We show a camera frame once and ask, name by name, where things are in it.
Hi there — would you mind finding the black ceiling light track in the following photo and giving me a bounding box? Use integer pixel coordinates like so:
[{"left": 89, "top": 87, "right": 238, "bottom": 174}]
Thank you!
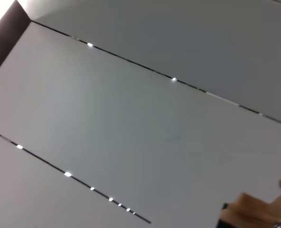
[
  {"left": 30, "top": 20, "right": 281, "bottom": 128},
  {"left": 0, "top": 127, "right": 152, "bottom": 224}
]

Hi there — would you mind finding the khaki canvas food bag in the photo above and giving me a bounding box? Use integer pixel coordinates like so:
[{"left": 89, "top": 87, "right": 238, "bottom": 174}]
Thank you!
[{"left": 219, "top": 179, "right": 281, "bottom": 228}]

